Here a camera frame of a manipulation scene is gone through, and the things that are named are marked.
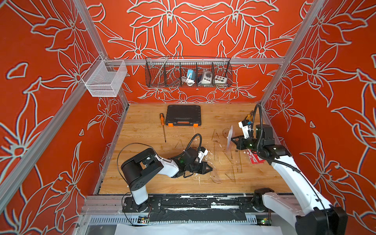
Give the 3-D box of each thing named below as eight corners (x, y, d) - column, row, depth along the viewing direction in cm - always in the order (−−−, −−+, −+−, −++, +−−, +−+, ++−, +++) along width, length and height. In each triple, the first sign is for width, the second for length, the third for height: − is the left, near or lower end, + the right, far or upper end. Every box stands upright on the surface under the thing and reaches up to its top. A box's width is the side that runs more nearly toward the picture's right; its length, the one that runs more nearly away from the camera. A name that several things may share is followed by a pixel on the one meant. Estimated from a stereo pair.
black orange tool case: (165, 128, 106) (164, 123, 102) (168, 109, 118) (167, 104, 114) (201, 127, 106) (202, 123, 102) (200, 109, 118) (200, 104, 114)
